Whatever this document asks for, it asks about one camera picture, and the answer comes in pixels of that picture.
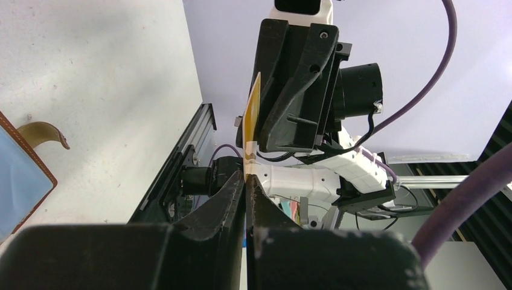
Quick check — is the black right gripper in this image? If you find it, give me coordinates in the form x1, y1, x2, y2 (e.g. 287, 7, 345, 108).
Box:
252, 18, 383, 153

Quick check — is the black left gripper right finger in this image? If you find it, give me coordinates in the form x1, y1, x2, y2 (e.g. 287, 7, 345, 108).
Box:
245, 175, 430, 289

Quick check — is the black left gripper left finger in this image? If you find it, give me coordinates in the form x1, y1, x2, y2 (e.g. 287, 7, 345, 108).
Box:
1, 172, 245, 289

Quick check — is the yellow credit card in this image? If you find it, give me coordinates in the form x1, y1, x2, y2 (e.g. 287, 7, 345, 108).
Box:
242, 72, 261, 179

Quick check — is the brown leather card holder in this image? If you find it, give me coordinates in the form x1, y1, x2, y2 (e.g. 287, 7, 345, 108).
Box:
1, 114, 70, 242

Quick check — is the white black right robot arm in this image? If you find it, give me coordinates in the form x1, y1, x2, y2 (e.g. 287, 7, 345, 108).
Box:
237, 1, 397, 211

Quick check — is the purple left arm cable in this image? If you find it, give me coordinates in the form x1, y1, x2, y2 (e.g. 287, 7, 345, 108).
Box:
411, 142, 512, 268

